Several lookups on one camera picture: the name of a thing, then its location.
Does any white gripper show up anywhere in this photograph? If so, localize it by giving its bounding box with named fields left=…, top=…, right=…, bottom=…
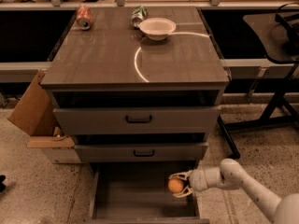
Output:
left=169, top=169, right=208, bottom=198

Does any orange fruit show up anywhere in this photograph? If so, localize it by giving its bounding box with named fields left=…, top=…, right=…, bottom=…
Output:
left=168, top=178, right=184, bottom=193

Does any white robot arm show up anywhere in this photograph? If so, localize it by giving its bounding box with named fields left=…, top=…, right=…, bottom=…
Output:
left=168, top=159, right=299, bottom=224

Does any grey middle drawer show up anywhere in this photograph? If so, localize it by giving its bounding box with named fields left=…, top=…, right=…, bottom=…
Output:
left=75, top=142, right=208, bottom=162

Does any grey open bottom drawer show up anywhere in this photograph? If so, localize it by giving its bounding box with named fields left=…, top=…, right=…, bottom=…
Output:
left=89, top=161, right=209, bottom=224

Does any grey drawer cabinet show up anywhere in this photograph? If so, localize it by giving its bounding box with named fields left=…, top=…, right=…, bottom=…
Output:
left=40, top=6, right=231, bottom=165

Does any grey top drawer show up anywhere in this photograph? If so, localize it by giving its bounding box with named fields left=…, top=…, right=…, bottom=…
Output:
left=53, top=106, right=220, bottom=135

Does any white paper bowl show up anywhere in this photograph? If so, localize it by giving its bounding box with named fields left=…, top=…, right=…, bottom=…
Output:
left=139, top=18, right=176, bottom=41

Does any brown cardboard box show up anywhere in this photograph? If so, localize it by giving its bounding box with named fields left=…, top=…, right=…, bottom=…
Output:
left=7, top=69, right=82, bottom=165

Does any black rolling stand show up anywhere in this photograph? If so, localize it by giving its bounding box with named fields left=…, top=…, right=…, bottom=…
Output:
left=218, top=2, right=299, bottom=160

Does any green soda can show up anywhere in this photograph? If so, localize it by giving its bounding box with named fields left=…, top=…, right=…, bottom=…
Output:
left=131, top=6, right=149, bottom=28

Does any black object on floor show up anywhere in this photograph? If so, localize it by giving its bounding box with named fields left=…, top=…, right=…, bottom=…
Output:
left=0, top=175, right=6, bottom=192

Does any red soda can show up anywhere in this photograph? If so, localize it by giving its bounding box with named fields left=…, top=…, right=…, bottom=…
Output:
left=76, top=6, right=93, bottom=30

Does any black middle drawer handle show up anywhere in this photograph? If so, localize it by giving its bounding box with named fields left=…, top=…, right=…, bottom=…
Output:
left=133, top=149, right=155, bottom=158

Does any black drawer handle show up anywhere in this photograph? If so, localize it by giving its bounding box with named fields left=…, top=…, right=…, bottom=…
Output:
left=125, top=115, right=152, bottom=124
left=133, top=149, right=155, bottom=158

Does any black top drawer handle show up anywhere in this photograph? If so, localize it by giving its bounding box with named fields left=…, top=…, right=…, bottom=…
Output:
left=125, top=115, right=152, bottom=124

